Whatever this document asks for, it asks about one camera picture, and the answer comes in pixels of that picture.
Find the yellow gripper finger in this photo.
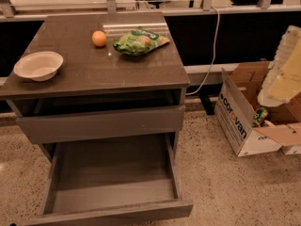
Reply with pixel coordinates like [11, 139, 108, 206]
[258, 25, 301, 107]

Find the orange fruit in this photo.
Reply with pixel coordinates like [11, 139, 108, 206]
[92, 31, 107, 47]

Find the grey drawer cabinet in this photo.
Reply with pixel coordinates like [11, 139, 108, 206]
[0, 11, 191, 163]

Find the open grey lower drawer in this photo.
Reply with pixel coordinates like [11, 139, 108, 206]
[25, 134, 193, 226]

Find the grey upper drawer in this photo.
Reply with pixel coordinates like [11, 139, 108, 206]
[17, 105, 185, 144]

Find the green packet in box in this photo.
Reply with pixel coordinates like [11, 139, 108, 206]
[252, 106, 269, 127]

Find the corovan cardboard box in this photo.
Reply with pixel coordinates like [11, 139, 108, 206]
[215, 61, 301, 156]

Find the green snack bag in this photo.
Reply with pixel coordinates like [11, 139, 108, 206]
[113, 26, 170, 56]

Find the white paper bowl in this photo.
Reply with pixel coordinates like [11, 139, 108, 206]
[13, 51, 64, 82]

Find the white cable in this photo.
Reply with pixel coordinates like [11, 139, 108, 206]
[185, 6, 221, 97]

